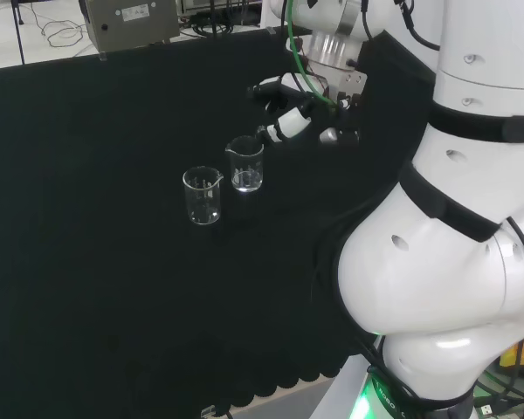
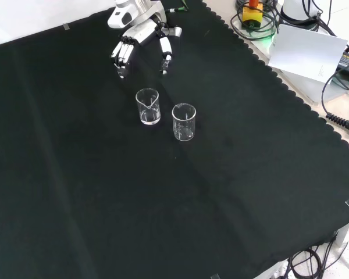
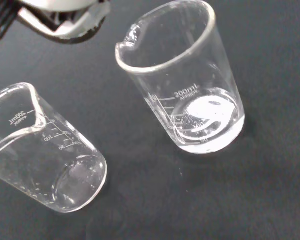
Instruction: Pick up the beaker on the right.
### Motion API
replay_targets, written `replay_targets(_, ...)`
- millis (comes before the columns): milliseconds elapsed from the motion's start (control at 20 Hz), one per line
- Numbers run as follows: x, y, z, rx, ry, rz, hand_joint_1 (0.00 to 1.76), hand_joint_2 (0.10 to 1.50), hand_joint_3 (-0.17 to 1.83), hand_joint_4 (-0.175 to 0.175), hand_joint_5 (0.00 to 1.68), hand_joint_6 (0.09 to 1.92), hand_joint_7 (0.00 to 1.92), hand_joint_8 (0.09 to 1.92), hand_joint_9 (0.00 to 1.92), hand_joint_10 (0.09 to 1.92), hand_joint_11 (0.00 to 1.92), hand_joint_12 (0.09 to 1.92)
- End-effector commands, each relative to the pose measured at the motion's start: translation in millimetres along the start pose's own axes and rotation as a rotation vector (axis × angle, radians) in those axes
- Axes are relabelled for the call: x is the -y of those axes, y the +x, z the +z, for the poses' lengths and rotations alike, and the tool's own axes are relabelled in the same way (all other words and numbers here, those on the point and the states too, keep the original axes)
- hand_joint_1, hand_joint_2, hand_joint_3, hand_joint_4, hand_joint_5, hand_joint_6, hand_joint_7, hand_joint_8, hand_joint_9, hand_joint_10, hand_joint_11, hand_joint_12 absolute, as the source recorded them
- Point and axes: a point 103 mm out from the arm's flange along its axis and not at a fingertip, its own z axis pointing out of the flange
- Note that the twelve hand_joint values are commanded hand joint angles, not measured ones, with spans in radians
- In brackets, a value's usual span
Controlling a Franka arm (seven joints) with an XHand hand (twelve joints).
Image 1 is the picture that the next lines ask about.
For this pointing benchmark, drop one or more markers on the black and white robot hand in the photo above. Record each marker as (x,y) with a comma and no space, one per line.
(292,121)

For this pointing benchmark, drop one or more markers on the clear glass beaker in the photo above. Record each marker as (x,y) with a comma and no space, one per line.
(246,181)
(203,209)

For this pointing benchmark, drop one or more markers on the grey metal control box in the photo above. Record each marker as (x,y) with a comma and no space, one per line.
(131,26)

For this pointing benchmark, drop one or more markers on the black bench cloth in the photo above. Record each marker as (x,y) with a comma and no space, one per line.
(91,218)

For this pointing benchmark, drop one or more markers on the thin black tripod pole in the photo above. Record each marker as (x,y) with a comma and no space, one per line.
(18,35)

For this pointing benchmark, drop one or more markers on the yellow stop button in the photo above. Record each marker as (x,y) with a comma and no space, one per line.
(521,360)

